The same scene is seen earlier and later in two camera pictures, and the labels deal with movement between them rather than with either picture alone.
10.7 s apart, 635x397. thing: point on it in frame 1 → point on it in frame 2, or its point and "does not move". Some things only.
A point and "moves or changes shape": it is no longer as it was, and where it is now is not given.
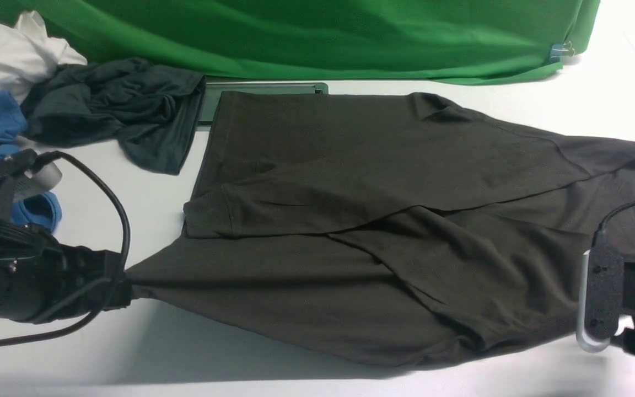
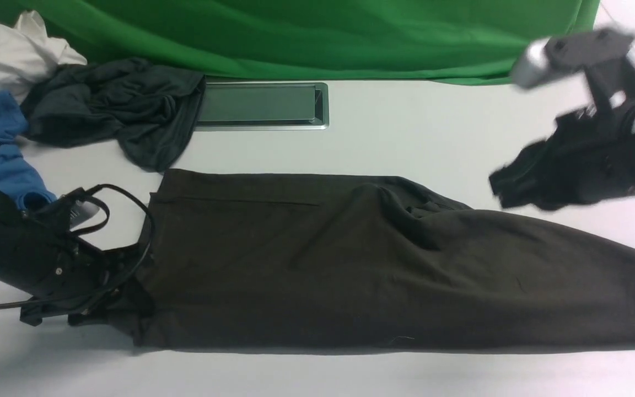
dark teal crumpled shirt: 153,112 does not move
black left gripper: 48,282 does not move
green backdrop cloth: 445,41 does not move
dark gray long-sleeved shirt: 388,229 moves or changes shape
